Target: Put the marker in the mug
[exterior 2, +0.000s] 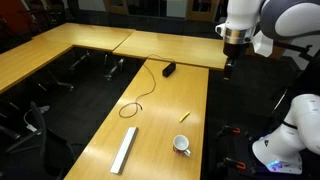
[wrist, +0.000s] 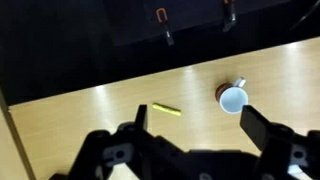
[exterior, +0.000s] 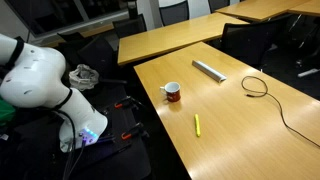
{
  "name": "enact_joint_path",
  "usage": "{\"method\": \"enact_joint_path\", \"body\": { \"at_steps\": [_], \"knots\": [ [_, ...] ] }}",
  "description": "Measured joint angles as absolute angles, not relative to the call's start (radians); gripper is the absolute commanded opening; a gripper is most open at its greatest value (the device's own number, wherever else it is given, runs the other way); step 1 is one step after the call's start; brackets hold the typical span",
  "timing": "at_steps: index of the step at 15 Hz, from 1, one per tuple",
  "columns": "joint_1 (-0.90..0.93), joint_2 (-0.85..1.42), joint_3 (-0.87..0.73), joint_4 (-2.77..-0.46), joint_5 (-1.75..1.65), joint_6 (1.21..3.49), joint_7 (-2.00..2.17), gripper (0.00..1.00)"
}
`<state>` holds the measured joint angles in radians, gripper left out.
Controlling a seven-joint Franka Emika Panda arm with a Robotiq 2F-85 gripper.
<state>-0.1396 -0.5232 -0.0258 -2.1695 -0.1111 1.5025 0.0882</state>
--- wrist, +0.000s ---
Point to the yellow marker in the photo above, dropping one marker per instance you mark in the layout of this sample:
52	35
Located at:
167	109

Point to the red white mug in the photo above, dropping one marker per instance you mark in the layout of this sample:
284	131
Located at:
231	96

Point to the orange black clamp near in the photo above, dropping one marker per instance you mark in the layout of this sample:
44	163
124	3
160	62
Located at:
163	20

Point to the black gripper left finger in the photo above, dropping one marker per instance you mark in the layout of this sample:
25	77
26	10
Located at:
141	117

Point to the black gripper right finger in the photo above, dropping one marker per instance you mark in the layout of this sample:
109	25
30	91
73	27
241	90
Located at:
256	126

